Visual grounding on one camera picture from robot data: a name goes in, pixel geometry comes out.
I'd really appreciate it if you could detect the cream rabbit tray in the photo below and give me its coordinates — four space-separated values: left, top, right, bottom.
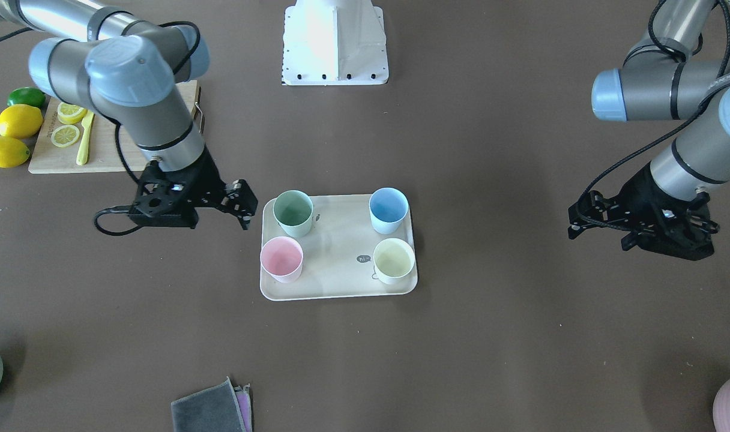
259 194 419 301

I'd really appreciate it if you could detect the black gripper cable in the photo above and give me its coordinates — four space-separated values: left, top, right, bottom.
575 0 730 226
93 21 201 237

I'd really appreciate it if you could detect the pink cup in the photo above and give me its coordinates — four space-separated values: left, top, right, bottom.
259 237 304 283

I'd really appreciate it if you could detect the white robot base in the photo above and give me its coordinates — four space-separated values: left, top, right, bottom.
281 1 390 86

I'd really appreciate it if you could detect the green cup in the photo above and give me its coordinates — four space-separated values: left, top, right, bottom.
273 190 315 238

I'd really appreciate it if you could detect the wooden cutting board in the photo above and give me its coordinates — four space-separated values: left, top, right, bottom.
28 80 200 174

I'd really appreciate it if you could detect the yellow plastic knife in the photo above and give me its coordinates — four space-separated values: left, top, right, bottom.
75 110 94 166

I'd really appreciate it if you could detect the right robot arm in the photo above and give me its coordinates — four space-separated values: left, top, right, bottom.
0 1 258 230

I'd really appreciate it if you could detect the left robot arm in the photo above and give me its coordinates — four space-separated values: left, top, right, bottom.
567 1 730 261

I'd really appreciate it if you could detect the green lime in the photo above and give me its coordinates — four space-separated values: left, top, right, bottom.
7 86 47 109

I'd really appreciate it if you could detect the grey folded cloth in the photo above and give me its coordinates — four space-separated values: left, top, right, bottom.
170 378 253 431

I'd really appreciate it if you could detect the cream cup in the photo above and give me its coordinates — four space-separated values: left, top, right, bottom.
373 238 415 285

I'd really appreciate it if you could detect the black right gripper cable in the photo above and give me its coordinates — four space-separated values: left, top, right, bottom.
93 21 201 237

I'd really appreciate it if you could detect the light blue cup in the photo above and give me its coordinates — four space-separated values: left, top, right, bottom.
369 188 409 235

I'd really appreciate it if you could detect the whole lemon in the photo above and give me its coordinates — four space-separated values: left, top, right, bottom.
0 135 31 169
0 104 44 139

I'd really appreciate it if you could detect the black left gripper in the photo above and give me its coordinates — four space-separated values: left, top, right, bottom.
568 165 720 262

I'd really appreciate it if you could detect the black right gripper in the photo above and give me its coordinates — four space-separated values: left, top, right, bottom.
127 149 258 230

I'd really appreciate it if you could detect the lemon slice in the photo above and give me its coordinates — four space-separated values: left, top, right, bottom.
56 102 88 125
50 125 80 148

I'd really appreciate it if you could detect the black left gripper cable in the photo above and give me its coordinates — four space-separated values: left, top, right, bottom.
575 0 730 226

